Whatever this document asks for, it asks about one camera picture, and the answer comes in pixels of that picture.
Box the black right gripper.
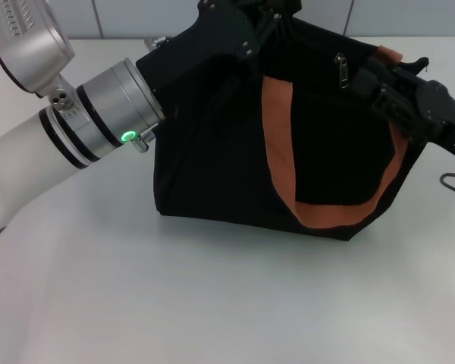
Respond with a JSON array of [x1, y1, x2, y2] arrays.
[[350, 66, 455, 164]]

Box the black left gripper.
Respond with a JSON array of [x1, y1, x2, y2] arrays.
[[136, 0, 303, 124]]

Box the silver zipper pull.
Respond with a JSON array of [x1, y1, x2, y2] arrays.
[[335, 52, 352, 92]]

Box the black food bag orange handles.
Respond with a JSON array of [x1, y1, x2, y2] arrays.
[[151, 14, 430, 242]]

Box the right gripper cable with connector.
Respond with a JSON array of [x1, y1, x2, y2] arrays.
[[438, 170, 455, 206]]

